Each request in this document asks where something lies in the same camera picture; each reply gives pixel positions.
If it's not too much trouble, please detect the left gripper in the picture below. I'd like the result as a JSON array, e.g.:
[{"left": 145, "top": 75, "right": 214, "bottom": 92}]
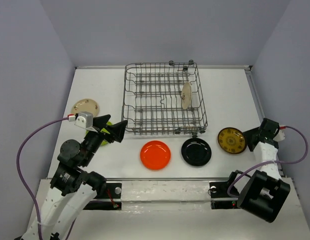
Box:
[{"left": 81, "top": 113, "right": 129, "bottom": 165}]

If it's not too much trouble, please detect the lime green plate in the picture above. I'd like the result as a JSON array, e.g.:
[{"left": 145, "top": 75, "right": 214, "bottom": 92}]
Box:
[{"left": 85, "top": 121, "right": 113, "bottom": 146}]

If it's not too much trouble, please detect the yellow patterned plate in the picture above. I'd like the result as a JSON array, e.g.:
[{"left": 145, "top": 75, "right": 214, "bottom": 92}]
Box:
[{"left": 217, "top": 127, "right": 247, "bottom": 155}]

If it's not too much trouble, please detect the orange plate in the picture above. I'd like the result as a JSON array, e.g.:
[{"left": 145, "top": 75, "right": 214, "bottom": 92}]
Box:
[{"left": 139, "top": 140, "right": 172, "bottom": 171}]

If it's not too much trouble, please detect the black plate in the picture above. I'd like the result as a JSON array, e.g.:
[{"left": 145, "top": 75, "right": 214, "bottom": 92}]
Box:
[{"left": 181, "top": 137, "right": 212, "bottom": 168}]

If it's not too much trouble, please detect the cream floral plate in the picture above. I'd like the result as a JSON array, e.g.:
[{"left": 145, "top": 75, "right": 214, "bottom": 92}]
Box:
[{"left": 181, "top": 82, "right": 192, "bottom": 110}]

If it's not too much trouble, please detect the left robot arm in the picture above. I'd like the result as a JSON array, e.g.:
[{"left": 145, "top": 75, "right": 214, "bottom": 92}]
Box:
[{"left": 16, "top": 111, "right": 128, "bottom": 240}]

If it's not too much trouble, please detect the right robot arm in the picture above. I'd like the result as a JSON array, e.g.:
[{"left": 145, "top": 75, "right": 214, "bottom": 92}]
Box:
[{"left": 225, "top": 118, "right": 291, "bottom": 223}]

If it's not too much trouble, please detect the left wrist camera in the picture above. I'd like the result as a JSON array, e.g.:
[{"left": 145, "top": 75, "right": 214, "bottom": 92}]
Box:
[{"left": 74, "top": 111, "right": 94, "bottom": 131}]

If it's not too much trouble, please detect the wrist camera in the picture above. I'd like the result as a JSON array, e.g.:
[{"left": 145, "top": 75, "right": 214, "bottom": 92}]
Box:
[
  {"left": 274, "top": 125, "right": 286, "bottom": 142},
  {"left": 74, "top": 111, "right": 94, "bottom": 131}
]

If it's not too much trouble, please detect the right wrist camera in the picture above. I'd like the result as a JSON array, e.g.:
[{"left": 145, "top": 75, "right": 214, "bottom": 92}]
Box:
[{"left": 274, "top": 125, "right": 286, "bottom": 142}]

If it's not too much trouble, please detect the grey wire dish rack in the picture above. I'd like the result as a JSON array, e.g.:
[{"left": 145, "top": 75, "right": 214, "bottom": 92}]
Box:
[{"left": 121, "top": 59, "right": 208, "bottom": 137}]

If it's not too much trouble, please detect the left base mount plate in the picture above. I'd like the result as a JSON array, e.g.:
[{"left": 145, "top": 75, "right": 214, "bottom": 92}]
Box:
[{"left": 83, "top": 182, "right": 122, "bottom": 211}]

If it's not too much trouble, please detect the base mount plate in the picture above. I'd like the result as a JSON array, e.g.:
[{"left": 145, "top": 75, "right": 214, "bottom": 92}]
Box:
[
  {"left": 83, "top": 182, "right": 122, "bottom": 211},
  {"left": 209, "top": 181, "right": 259, "bottom": 211}
]

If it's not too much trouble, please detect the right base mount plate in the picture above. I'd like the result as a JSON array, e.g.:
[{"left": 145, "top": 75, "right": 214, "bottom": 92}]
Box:
[{"left": 209, "top": 181, "right": 259, "bottom": 211}]

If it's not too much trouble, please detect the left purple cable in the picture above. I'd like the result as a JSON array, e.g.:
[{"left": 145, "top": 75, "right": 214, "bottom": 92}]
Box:
[{"left": 16, "top": 114, "right": 77, "bottom": 240}]

